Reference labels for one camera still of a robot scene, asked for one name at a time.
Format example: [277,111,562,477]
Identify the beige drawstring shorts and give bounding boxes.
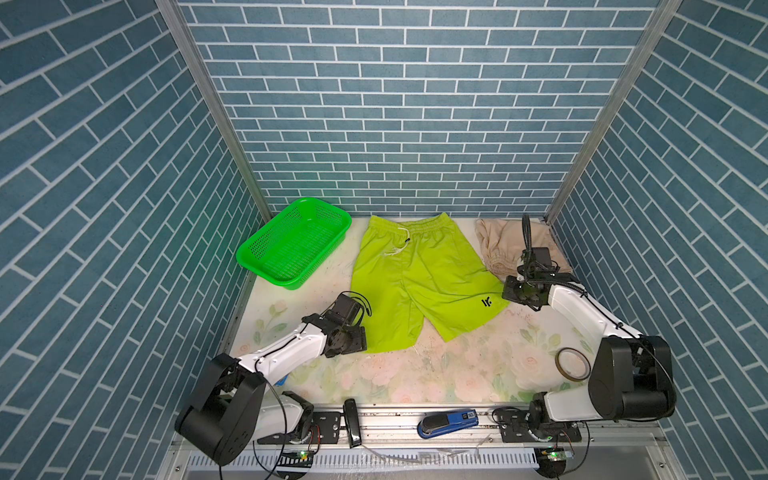
[475,219,572,281]

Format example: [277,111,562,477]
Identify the lime green shorts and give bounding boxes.
[351,214,509,354]

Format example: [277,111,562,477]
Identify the green plastic basket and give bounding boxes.
[236,198,352,290]

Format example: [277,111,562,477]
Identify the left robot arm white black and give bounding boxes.
[174,291,372,466]

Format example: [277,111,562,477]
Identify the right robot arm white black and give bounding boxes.
[503,247,677,423]

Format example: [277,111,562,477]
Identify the white blue paper card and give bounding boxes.
[273,374,290,386]

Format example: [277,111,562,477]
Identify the black remote-like device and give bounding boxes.
[343,398,362,448]

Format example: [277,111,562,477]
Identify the blue black stapler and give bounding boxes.
[417,409,479,439]

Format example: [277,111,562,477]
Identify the left circuit board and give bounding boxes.
[277,451,315,470]

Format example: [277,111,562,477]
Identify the circuit board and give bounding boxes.
[277,451,315,470]
[534,448,568,479]

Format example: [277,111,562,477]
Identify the right circuit board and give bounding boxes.
[534,448,568,479]

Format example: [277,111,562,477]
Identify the brown tape ring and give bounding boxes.
[554,346,593,383]

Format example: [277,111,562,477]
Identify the right black corrugated cable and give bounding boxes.
[520,214,535,265]

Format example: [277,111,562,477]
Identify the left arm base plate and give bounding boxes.
[254,411,343,445]

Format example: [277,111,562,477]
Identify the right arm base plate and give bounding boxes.
[492,407,582,443]

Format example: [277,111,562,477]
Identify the aluminium front rail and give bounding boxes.
[200,402,668,464]

